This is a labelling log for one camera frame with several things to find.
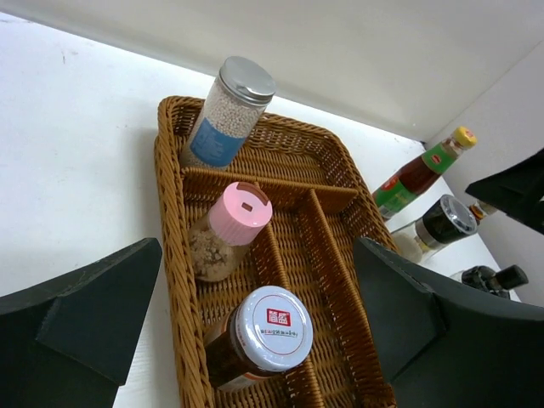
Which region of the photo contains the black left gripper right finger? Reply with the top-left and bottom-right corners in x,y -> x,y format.
353,237 -> 543,407

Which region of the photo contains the small yellow-label bottle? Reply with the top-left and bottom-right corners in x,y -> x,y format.
468,200 -> 497,225

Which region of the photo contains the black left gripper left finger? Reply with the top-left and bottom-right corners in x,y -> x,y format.
1,238 -> 162,407

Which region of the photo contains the yellow-cap brown sauce bottle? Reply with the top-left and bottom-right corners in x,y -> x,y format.
372,127 -> 478,221

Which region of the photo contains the silver-lid white pellet jar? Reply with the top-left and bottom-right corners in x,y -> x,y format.
179,56 -> 276,170

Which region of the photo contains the small dark bottle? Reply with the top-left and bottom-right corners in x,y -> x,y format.
450,265 -> 529,299

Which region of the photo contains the pink-cap seasoning bottle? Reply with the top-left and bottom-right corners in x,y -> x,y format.
188,182 -> 273,282

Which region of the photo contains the brown wicker divided basket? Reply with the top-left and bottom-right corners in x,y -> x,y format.
154,96 -> 396,407

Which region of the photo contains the black-cap salt grinder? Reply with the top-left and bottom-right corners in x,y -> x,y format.
392,195 -> 478,264

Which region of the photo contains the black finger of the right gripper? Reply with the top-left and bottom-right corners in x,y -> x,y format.
465,150 -> 544,234

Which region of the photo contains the white-lid brown sauce jar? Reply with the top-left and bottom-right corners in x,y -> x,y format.
204,286 -> 314,392

